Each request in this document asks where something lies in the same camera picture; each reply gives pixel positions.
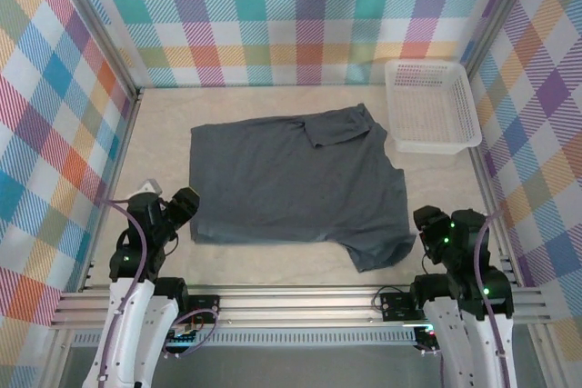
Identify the grey t-shirt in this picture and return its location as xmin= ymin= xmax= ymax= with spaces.
xmin=188 ymin=103 xmax=417 ymax=274

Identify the small electronics board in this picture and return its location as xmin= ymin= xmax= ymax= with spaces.
xmin=166 ymin=327 xmax=201 ymax=347
xmin=414 ymin=323 xmax=440 ymax=352

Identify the white plastic mesh basket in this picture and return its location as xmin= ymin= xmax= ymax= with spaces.
xmin=384 ymin=59 xmax=483 ymax=155

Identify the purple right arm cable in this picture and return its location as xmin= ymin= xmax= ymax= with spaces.
xmin=438 ymin=210 xmax=517 ymax=388

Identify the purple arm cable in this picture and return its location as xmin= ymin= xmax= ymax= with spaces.
xmin=438 ymin=210 xmax=517 ymax=388
xmin=96 ymin=196 xmax=220 ymax=388

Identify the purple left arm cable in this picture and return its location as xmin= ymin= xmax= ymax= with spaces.
xmin=96 ymin=196 xmax=220 ymax=388

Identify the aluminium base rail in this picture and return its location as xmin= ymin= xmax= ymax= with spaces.
xmin=49 ymin=285 xmax=554 ymax=328

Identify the grey slotted cable duct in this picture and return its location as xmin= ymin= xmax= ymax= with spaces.
xmin=72 ymin=331 xmax=419 ymax=348

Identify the aluminium frame post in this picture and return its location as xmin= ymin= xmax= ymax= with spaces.
xmin=54 ymin=0 xmax=143 ymax=105
xmin=458 ymin=0 xmax=547 ymax=78

